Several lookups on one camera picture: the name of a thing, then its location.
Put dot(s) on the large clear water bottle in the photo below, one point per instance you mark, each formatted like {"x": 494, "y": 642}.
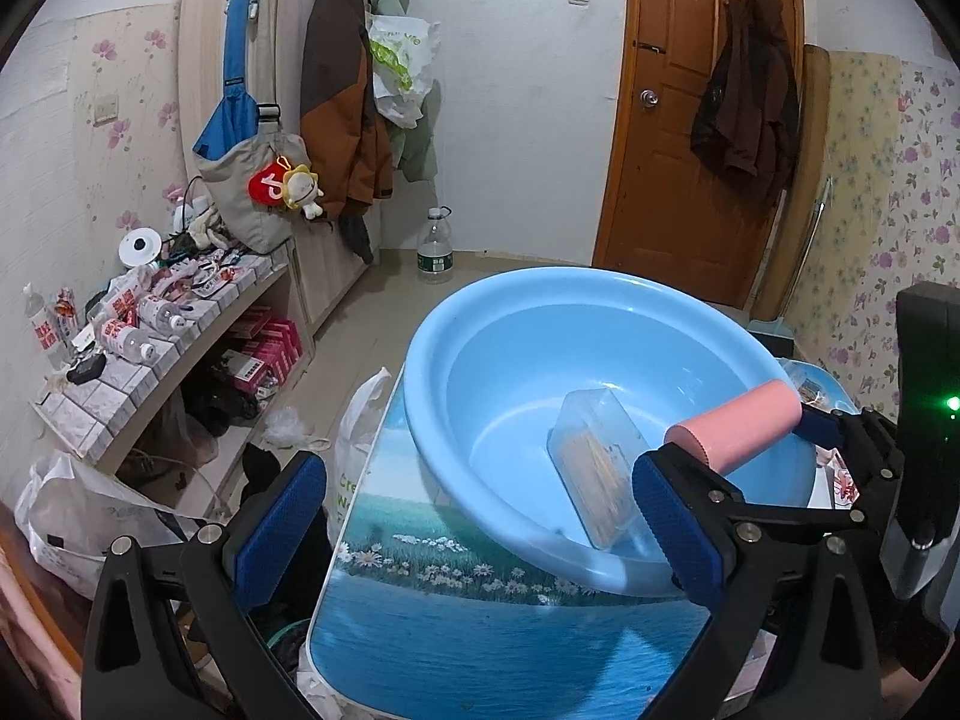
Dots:
{"x": 435, "y": 251}

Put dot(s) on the crumpled clear plastic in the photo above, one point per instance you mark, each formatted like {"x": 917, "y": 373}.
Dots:
{"x": 292, "y": 427}

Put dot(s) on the clutter of bottles on shelf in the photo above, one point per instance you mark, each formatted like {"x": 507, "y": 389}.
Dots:
{"x": 142, "y": 390}

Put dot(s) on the lying bottle red label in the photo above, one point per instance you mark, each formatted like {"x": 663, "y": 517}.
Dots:
{"x": 124, "y": 339}
{"x": 159, "y": 313}

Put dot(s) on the red white packet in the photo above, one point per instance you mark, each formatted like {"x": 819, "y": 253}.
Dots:
{"x": 66, "y": 315}

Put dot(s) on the dark clothes pile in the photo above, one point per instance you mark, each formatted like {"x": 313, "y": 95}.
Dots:
{"x": 217, "y": 405}

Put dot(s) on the white round device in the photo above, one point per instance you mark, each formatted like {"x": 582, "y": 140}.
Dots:
{"x": 140, "y": 247}

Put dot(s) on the clear bag of wooden sticks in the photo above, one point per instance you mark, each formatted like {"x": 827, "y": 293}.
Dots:
{"x": 810, "y": 384}

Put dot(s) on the brown wooden door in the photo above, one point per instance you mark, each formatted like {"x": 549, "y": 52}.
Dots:
{"x": 675, "y": 202}

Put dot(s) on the white wall socket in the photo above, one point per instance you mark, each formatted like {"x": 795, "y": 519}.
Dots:
{"x": 105, "y": 109}

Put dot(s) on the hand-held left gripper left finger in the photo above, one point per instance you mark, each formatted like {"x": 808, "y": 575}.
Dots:
{"x": 281, "y": 525}

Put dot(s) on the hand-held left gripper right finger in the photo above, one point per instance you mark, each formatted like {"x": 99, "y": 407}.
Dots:
{"x": 679, "y": 532}

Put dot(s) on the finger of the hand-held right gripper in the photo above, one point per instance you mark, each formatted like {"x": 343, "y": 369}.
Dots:
{"x": 821, "y": 429}
{"x": 795, "y": 521}

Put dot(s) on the white bag green lettering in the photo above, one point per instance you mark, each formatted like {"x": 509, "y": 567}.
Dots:
{"x": 360, "y": 450}

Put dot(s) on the clear box of wooden sticks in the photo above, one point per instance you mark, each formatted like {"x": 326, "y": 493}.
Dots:
{"x": 592, "y": 465}

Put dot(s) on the red plush charm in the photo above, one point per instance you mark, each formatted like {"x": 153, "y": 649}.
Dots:
{"x": 266, "y": 186}

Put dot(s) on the metal door knob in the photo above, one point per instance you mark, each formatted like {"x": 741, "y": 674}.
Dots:
{"x": 649, "y": 97}

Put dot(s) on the white plastic bag green print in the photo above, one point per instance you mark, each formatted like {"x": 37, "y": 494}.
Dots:
{"x": 397, "y": 67}

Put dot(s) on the pale green jacket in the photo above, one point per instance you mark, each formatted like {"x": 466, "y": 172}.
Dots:
{"x": 409, "y": 150}

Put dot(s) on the upright bottle red label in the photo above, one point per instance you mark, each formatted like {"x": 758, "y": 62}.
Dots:
{"x": 41, "y": 330}

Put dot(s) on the light wooden board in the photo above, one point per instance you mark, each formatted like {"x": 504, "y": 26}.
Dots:
{"x": 814, "y": 120}

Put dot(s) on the stack of pink boxes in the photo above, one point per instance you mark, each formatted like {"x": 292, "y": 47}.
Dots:
{"x": 270, "y": 345}

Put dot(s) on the dark brown hanging jacket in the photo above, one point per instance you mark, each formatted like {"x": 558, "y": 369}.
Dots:
{"x": 750, "y": 105}

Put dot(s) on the brown two-tone jacket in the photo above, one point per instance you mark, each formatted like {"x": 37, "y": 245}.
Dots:
{"x": 334, "y": 105}

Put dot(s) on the grey blue shoulder bag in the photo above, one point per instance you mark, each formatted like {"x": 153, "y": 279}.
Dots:
{"x": 240, "y": 187}

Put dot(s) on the large white plastic bag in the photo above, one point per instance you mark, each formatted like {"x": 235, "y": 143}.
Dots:
{"x": 67, "y": 525}

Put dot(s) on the small black object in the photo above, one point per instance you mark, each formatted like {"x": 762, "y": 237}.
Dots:
{"x": 86, "y": 370}

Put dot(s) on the blue plastic basin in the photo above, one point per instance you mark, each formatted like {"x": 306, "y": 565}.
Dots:
{"x": 487, "y": 390}

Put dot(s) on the white yellow plush doll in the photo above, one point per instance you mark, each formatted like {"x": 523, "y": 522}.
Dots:
{"x": 304, "y": 191}

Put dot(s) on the pink cylindrical roll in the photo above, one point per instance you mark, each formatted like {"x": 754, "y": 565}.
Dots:
{"x": 739, "y": 424}

